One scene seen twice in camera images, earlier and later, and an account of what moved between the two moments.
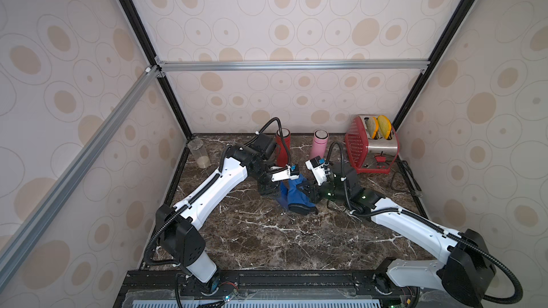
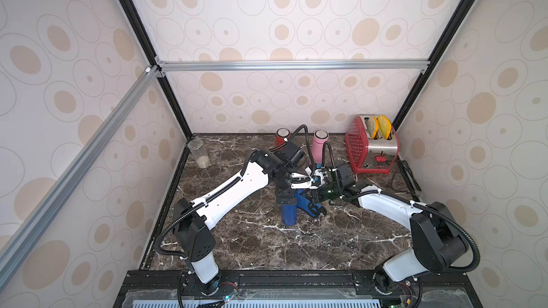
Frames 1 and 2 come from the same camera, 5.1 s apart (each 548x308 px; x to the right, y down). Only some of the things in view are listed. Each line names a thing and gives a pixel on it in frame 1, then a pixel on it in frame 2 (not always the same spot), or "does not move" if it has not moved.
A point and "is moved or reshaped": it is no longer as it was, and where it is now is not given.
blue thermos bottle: (285, 187) is moved or reshaped
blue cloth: (295, 199) is moved or reshaped
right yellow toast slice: (386, 127) does not move
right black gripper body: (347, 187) does not move
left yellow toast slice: (372, 125) does not move
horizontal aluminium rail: (294, 65) does not move
